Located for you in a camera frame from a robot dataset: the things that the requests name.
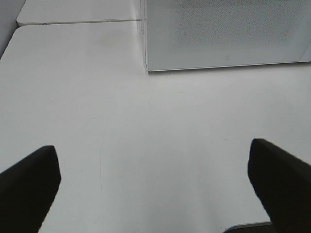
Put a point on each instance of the white microwave oven body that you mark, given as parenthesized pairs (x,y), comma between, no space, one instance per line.
(143,30)

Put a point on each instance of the white microwave door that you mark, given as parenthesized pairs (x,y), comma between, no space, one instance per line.
(191,34)

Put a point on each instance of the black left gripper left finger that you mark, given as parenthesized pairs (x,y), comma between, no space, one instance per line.
(27,191)

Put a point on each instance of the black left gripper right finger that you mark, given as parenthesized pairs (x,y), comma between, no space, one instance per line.
(282,182)

